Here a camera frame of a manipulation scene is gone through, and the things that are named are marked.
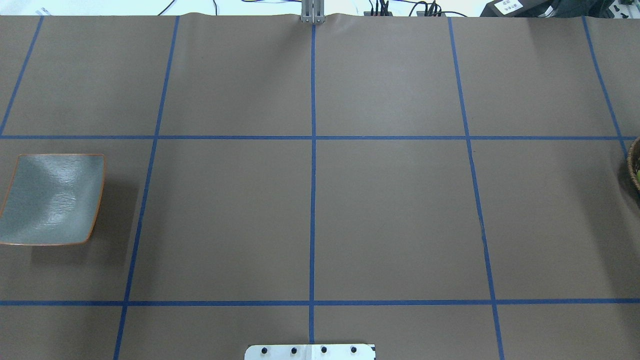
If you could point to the brown paper table mat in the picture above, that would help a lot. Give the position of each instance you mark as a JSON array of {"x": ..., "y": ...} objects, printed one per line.
[{"x": 448, "y": 188}]

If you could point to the aluminium frame post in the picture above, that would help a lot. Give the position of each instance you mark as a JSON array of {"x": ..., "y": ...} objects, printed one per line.
[{"x": 312, "y": 11}]

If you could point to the brown wicker basket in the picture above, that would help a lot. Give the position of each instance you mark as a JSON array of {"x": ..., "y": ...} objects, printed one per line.
[{"x": 633, "y": 163}]

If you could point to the grey square ceramic plate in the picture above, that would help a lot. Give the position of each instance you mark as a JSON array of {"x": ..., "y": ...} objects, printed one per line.
[{"x": 53, "y": 199}]

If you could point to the black box with label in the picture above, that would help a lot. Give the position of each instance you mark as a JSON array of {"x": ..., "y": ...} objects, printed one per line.
[{"x": 516, "y": 8}]

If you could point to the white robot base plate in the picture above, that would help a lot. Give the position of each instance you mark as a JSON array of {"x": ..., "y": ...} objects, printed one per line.
[{"x": 331, "y": 351}]

